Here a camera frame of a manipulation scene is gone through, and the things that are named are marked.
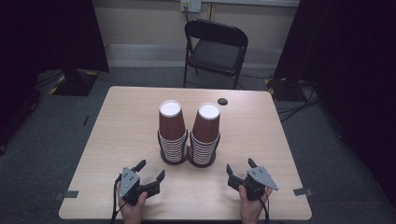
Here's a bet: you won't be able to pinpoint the white wall socket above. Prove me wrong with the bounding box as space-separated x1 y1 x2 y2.
180 0 203 14

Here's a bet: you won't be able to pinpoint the black folding chair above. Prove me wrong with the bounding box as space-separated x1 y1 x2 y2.
182 19 249 91

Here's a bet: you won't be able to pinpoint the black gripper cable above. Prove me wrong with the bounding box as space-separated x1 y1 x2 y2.
109 174 129 224
258 194 271 224

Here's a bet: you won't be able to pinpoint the black stand base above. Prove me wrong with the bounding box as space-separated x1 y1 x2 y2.
49 68 101 97
264 77 312 103

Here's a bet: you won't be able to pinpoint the dark curtain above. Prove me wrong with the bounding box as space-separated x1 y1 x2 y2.
274 0 396 200
0 0 110 147

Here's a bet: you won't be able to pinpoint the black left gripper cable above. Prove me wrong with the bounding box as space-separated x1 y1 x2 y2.
109 174 129 224

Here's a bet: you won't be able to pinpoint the person's left hand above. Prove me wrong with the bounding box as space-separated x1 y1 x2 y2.
115 184 149 224

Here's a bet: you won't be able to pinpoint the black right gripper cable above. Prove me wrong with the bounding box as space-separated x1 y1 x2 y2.
258 194 271 224

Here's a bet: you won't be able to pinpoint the grey floor tape strip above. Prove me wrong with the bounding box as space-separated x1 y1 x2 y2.
54 189 79 201
292 187 314 197

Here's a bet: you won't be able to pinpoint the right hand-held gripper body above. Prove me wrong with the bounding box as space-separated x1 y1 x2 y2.
238 166 279 202

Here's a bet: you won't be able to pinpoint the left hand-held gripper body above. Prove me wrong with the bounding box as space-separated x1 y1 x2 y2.
119 166 157 206

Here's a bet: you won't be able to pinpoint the black floor cables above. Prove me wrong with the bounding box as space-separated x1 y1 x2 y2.
275 79 320 123

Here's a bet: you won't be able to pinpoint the person's right hand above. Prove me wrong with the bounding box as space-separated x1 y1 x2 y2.
238 187 274 224

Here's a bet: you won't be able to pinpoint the stack of brown cups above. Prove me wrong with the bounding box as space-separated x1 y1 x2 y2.
157 99 190 163
190 102 221 166

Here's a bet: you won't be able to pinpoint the black wire cup holder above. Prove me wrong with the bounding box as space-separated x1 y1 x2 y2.
156 129 191 166
188 130 222 169

